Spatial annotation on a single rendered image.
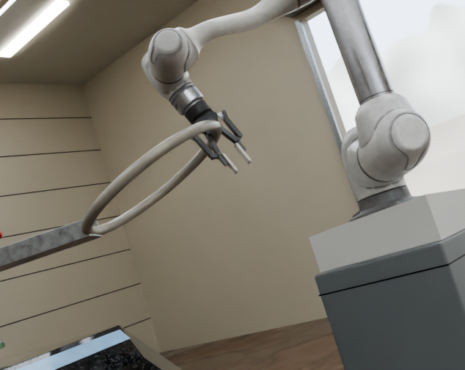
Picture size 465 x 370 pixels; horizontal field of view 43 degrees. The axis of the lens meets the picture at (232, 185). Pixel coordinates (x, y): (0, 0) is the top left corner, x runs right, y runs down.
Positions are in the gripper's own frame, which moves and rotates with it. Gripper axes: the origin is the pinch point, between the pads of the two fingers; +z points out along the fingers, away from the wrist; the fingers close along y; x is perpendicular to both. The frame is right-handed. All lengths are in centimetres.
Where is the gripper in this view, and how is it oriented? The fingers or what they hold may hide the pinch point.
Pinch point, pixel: (236, 158)
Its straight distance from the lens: 175.5
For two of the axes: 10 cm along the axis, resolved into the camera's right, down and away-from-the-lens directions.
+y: -7.6, 5.9, -2.8
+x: 1.4, -2.7, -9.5
